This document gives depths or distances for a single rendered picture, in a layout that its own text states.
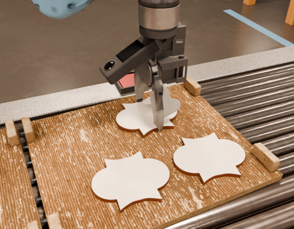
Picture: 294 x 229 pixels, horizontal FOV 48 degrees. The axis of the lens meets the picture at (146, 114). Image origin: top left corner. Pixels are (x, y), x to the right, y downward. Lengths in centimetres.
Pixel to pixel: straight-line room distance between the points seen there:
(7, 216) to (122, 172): 20
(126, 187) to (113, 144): 12
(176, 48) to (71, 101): 32
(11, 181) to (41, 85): 209
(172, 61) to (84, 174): 27
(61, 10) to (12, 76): 243
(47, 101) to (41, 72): 204
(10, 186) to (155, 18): 39
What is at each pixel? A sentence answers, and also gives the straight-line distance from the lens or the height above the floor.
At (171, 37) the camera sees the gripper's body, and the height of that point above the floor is 113.
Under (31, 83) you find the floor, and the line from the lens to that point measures 276.
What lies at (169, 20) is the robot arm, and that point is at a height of 117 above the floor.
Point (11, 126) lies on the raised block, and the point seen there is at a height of 96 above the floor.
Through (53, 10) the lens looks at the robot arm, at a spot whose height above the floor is 122.
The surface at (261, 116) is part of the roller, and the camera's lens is 82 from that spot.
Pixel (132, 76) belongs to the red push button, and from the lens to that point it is 90.
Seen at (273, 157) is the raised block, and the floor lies 96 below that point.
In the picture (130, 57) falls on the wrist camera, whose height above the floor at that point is 110.
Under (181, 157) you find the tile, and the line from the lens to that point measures 63.
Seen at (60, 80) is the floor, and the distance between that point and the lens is 273.
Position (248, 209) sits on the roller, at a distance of 62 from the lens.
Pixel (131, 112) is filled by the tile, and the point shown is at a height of 95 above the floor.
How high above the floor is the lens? 139
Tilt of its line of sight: 38 degrees down
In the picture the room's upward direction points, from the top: straight up
